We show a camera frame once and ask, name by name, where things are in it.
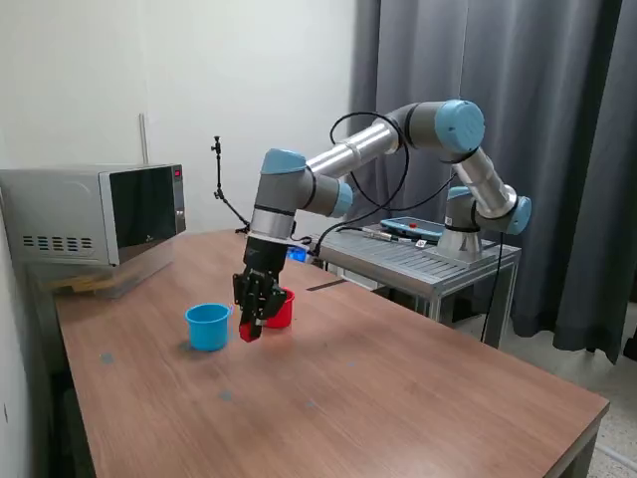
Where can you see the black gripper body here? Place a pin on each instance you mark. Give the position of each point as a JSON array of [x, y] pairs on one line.
[[264, 259]]

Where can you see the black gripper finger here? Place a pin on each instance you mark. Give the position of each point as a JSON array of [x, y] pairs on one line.
[[269, 306], [244, 294]]

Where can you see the red cube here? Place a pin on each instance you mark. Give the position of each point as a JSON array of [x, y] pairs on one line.
[[247, 332]]

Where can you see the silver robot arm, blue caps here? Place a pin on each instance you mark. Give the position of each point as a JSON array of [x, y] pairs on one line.
[[358, 144]]

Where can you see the red plastic cup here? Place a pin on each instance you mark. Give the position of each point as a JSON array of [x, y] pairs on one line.
[[283, 313]]

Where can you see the blue plastic cup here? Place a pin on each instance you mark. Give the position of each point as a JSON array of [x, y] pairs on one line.
[[206, 333]]

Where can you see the thin metal strip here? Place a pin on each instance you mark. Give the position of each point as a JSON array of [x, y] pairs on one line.
[[326, 285]]

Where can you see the blue teach pendant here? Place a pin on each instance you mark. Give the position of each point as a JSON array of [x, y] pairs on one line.
[[408, 228]]

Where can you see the wooden slats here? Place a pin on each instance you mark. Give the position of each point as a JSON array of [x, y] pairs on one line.
[[74, 285]]

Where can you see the silver microwave oven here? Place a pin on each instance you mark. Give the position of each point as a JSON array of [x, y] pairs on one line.
[[60, 209]]

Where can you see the grey curtain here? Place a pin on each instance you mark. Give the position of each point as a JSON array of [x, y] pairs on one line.
[[572, 274]]

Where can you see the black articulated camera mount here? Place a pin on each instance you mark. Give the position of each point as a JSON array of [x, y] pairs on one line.
[[219, 169]]

